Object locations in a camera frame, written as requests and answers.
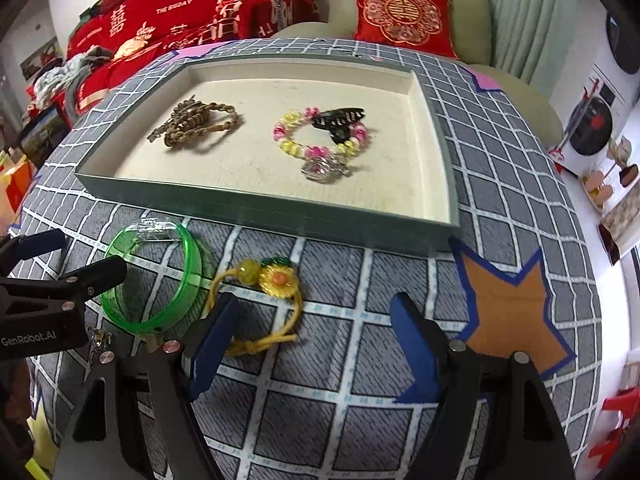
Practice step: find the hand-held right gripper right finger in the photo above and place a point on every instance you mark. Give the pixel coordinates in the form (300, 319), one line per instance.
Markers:
(415, 345)

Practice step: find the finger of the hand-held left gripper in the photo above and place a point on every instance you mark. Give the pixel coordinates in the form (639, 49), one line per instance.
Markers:
(40, 245)
(95, 272)

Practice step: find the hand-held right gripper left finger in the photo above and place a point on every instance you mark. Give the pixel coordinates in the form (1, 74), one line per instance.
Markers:
(212, 345)

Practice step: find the green translucent bangle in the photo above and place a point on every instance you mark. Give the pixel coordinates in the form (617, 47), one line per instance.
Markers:
(190, 270)

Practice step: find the shallow grey-green tray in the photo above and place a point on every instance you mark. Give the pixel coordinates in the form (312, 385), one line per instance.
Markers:
(250, 170)

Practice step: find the silver heart pendant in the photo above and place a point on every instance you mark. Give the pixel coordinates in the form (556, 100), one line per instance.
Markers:
(322, 170)

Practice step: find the black striped hair claw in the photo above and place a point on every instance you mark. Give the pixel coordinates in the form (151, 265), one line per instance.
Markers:
(335, 122)

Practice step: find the small metal charm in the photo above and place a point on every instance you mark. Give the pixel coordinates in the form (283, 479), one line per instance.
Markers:
(100, 341)

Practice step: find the red gift bag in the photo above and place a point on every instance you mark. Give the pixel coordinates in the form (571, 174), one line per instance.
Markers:
(20, 185)

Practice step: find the black landscape print bag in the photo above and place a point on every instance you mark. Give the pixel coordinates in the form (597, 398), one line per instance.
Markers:
(42, 130)

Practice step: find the grey checked star tablecloth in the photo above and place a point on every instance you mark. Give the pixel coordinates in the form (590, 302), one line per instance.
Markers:
(320, 410)

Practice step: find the pile of grey-blue clothes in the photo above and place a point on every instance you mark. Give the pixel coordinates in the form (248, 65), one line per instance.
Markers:
(65, 75)

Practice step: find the red plastic stool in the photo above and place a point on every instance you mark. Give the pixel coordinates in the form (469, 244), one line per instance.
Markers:
(615, 425)

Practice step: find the red mop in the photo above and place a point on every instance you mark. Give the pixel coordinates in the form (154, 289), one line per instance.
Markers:
(557, 152)

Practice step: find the patterned beige panel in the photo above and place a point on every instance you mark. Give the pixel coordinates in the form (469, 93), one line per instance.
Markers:
(622, 220)

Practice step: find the lotus ornament stand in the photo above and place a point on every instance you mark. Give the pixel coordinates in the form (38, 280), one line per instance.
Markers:
(607, 180)

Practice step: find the red printed sofa cover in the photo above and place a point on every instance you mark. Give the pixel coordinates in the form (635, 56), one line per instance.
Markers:
(165, 10)

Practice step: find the white washing machine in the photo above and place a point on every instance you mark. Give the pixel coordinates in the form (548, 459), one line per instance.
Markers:
(595, 120)

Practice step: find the red satin pillow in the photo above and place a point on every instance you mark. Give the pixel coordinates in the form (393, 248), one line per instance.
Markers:
(245, 10)

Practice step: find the red embroidered cushion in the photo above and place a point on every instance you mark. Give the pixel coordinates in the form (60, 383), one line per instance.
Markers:
(400, 10)

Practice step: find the green armchair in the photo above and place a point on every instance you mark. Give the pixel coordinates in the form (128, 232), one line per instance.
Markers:
(470, 10)

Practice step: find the pale green curtain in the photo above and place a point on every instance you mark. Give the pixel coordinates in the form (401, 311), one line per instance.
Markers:
(525, 10)

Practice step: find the white stacked dryer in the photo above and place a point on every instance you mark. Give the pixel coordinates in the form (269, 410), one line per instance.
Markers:
(622, 45)

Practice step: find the wide framed wall picture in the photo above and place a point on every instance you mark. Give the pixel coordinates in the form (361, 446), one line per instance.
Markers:
(40, 57)

